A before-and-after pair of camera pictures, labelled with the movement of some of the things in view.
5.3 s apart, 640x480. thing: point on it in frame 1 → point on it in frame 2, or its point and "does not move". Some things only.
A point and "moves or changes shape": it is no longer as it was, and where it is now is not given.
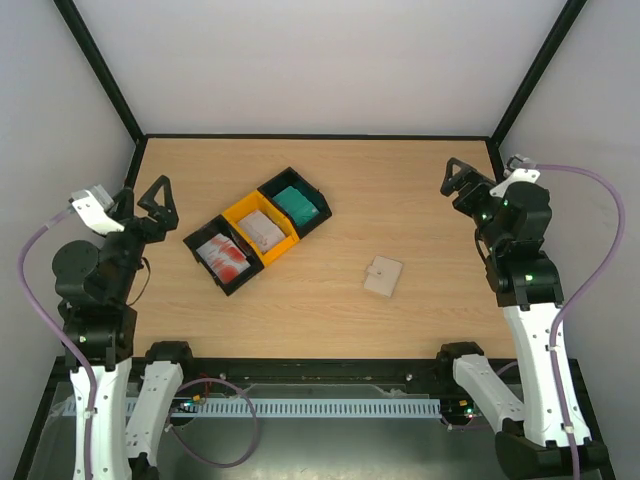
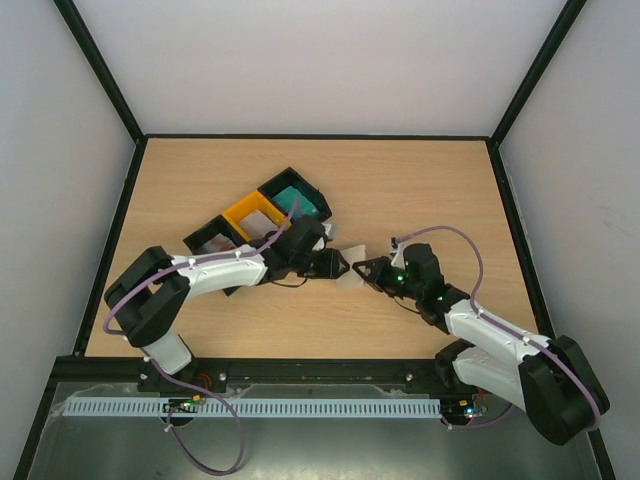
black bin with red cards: [231, 261] does not move
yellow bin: [262, 224] does not move
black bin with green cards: [299, 198] does not move
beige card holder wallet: [382, 276] moves or changes shape
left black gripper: [166, 219] → [331, 267]
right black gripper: [470, 189] → [385, 275]
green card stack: [296, 204] does not move
